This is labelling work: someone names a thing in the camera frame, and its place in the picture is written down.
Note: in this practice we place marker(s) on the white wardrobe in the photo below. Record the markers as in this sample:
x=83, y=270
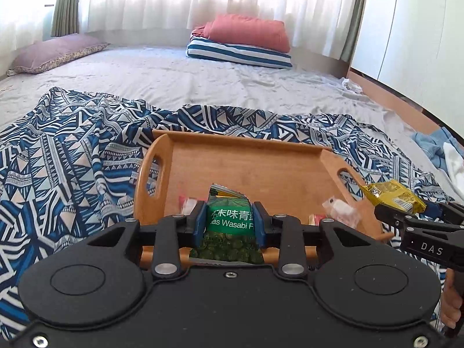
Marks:
x=417, y=32

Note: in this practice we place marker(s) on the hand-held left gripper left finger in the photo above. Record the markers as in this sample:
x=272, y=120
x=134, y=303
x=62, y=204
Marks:
x=199, y=223

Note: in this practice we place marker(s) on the red pillow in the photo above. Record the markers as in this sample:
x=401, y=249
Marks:
x=246, y=31

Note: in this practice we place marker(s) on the yellow snack packet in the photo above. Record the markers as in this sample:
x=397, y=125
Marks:
x=391, y=192

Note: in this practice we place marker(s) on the blue white striped pillow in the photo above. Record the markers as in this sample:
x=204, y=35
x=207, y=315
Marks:
x=235, y=56

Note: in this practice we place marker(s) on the pink clear snack packet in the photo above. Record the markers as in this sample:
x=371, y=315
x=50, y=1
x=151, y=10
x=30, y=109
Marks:
x=340, y=210

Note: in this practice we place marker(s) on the grey bed sheet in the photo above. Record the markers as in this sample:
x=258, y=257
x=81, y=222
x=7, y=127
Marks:
x=181, y=76

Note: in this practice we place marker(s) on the blue patterned blanket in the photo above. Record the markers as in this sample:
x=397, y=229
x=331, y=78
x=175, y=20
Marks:
x=72, y=159

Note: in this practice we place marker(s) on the wooden bed platform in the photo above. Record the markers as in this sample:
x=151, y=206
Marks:
x=391, y=96

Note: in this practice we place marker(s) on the purple pillow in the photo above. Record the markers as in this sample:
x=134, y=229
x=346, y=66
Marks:
x=58, y=52

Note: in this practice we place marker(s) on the white cloth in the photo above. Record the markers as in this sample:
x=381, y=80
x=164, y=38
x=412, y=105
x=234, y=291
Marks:
x=455, y=163

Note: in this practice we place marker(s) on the blue cloth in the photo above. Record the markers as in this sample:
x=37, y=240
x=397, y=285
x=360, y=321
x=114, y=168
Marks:
x=429, y=145

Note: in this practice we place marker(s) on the green curtain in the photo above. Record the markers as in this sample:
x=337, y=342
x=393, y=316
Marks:
x=353, y=14
x=65, y=3

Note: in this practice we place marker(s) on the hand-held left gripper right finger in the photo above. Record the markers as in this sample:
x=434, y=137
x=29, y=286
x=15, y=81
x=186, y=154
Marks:
x=259, y=224

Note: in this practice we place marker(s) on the wooden tray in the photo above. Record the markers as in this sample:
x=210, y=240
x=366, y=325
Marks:
x=253, y=166

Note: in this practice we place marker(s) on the green pea packet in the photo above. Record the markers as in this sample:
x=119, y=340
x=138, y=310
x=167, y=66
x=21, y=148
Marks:
x=228, y=221

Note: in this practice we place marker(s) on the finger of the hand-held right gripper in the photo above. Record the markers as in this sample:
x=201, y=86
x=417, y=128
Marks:
x=447, y=212
x=393, y=215

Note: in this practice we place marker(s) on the red clear biscuit packet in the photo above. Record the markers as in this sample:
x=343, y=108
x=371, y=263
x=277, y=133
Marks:
x=186, y=203

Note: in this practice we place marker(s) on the person's right hand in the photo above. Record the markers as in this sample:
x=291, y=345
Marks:
x=449, y=308

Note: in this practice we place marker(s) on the small red yellow packet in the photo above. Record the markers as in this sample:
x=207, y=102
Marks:
x=314, y=220

